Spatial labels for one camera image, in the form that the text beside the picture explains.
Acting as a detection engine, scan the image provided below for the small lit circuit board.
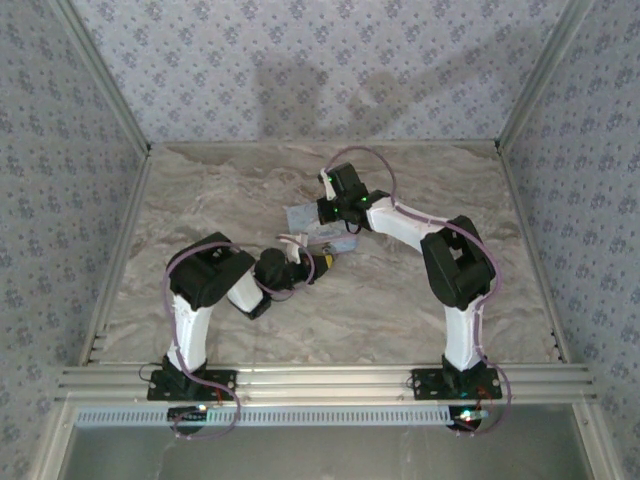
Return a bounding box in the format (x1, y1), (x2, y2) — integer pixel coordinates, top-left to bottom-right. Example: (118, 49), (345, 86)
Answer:
(167, 405), (209, 434)
(449, 405), (489, 431)

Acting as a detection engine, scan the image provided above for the grey slotted cable duct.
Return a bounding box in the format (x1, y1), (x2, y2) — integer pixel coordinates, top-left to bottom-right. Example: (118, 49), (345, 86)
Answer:
(74, 405), (451, 427)

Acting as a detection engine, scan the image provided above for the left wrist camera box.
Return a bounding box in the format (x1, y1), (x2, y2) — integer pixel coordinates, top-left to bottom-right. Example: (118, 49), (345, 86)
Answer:
(277, 233), (312, 264)

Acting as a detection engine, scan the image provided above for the aluminium front rail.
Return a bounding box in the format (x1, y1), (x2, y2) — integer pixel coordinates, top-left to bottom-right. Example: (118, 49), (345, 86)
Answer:
(54, 364), (596, 401)

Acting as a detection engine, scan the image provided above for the purple camera cable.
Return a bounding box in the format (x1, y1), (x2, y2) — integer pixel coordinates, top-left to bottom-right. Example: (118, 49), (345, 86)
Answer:
(324, 145), (514, 437)
(164, 239), (317, 442)

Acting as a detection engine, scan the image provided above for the aluminium side rail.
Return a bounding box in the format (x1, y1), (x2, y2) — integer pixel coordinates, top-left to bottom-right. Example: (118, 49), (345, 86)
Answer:
(497, 149), (571, 364)
(79, 147), (154, 366)

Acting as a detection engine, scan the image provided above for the blue cartoon tin box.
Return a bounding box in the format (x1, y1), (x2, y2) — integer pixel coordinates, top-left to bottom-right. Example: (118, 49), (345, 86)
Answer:
(284, 202), (359, 256)

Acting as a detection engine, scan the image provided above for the aluminium frame post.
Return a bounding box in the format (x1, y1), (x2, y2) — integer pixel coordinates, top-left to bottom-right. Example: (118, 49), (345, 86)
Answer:
(494, 0), (596, 151)
(49, 0), (152, 154)

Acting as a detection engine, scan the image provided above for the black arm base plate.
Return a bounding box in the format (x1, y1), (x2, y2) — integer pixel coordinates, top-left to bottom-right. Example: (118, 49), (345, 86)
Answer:
(410, 368), (503, 401)
(147, 368), (237, 401)

